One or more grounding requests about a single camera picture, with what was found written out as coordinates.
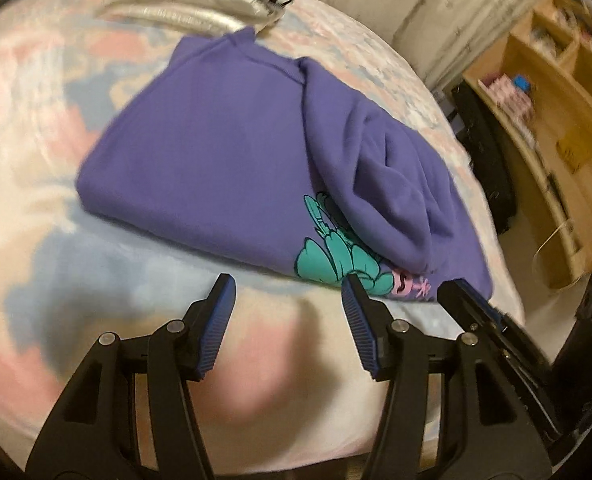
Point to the pink box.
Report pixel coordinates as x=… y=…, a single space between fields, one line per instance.
x=508 y=100

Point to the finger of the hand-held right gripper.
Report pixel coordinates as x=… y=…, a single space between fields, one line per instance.
x=481 y=305
x=463 y=310

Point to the yellow paper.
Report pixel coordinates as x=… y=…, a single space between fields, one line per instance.
x=573 y=149

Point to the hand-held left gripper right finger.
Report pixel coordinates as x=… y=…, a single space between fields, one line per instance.
x=363 y=330

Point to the blue cap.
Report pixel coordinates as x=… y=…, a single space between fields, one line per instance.
x=522 y=84

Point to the wooden shelf unit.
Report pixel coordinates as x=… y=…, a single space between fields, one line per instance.
x=566 y=125

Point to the pastel patterned blanket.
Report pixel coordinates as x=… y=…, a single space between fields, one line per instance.
x=50 y=170

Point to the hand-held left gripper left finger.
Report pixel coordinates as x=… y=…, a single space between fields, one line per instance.
x=215 y=327

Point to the black chair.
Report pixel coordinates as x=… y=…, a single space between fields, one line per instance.
x=486 y=160

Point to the purple printed hoodie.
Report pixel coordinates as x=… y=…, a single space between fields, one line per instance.
x=235 y=160

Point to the silver white garment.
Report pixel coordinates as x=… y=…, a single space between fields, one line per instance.
x=175 y=7

